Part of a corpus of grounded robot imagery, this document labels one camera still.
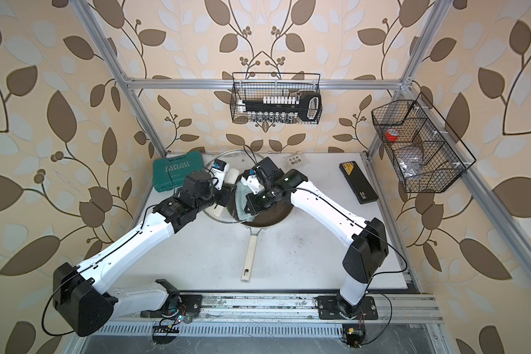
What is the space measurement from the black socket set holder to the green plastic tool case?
45 cm

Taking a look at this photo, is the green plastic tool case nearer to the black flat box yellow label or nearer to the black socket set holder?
the black socket set holder

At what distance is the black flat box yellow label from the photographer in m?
1.03

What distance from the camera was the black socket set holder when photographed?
823mm

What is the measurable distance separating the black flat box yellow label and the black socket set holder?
0.37 metres

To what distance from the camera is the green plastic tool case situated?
1060mm

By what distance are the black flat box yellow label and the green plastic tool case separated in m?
0.77
